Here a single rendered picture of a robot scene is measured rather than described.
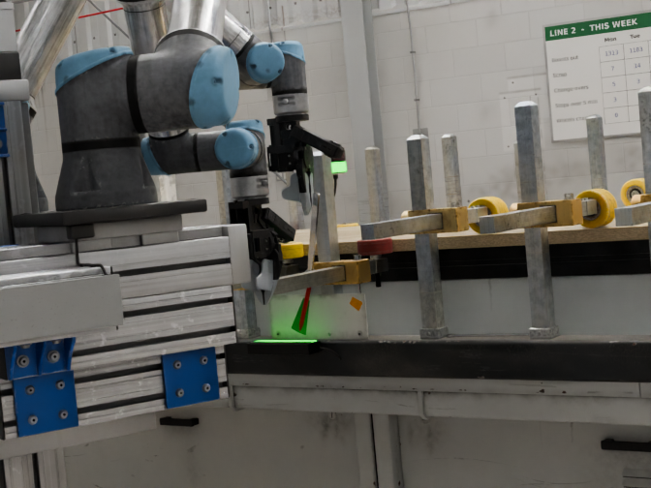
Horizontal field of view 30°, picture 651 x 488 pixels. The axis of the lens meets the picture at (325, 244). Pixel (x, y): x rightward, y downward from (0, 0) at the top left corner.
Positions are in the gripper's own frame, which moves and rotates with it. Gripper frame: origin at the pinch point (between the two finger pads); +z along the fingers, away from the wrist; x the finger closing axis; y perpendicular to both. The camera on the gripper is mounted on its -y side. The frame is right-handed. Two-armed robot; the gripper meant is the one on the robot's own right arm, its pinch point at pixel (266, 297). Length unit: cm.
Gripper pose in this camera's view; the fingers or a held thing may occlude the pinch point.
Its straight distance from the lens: 243.1
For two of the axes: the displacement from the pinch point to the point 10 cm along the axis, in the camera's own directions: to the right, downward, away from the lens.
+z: 0.9, 9.9, 0.5
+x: 8.2, -0.5, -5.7
